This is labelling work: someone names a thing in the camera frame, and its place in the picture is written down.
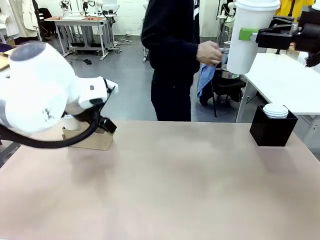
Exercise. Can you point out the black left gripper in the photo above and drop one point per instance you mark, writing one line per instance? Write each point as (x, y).
(75, 112)

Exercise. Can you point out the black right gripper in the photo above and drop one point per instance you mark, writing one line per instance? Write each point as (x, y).
(310, 32)

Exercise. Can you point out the white paper cup with lid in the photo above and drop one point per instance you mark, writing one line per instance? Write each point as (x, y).
(245, 55)

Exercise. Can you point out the blue cloth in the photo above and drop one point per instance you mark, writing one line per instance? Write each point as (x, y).
(205, 77)

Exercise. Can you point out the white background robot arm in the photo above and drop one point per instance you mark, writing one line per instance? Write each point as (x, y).
(96, 3)

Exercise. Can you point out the person's right forearm black sleeve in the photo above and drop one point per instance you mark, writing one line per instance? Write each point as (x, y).
(180, 51)

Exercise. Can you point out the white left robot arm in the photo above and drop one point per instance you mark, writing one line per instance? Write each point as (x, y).
(37, 87)

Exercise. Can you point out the brown cardboard cup carrier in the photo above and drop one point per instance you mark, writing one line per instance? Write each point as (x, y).
(97, 142)

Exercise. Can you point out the black square cup box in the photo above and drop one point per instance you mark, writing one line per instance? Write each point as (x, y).
(272, 132)

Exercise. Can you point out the person's right hand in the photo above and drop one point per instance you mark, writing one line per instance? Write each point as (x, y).
(208, 53)

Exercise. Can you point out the person in yellow jacket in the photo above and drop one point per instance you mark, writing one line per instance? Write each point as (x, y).
(303, 6)

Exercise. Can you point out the large white table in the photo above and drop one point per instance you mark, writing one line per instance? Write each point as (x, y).
(280, 82)

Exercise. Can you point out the small black floor object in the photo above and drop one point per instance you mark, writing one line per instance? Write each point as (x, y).
(88, 62)

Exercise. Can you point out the silver metal pot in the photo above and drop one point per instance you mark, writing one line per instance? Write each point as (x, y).
(228, 75)

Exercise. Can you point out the stack of white paper cups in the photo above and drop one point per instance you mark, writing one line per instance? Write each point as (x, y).
(275, 111)

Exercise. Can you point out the person in black hoodie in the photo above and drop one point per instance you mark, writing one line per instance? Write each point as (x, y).
(172, 75)

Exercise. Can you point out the grey workbench with brown mat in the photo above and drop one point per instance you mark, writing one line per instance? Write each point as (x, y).
(80, 22)

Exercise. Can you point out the white table with papers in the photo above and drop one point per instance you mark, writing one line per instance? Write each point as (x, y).
(3, 71)

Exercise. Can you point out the black office chair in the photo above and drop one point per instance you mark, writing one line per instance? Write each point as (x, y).
(46, 20)

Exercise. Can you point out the black stand pole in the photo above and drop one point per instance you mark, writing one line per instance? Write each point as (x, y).
(37, 25)

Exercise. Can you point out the brown paper envelope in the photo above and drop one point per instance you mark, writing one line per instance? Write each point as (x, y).
(3, 60)

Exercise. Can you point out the white hanging lab coats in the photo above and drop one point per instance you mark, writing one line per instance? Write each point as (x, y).
(17, 17)

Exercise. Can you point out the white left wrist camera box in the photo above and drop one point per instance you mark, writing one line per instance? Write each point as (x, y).
(112, 87)

